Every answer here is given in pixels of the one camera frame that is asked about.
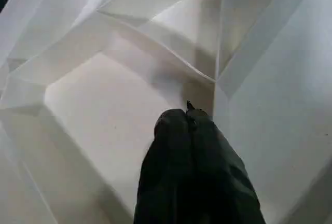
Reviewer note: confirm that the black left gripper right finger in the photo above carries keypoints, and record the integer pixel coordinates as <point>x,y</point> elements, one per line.
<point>220,177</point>

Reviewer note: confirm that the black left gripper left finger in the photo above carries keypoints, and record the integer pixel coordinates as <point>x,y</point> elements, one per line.
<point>166,169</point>

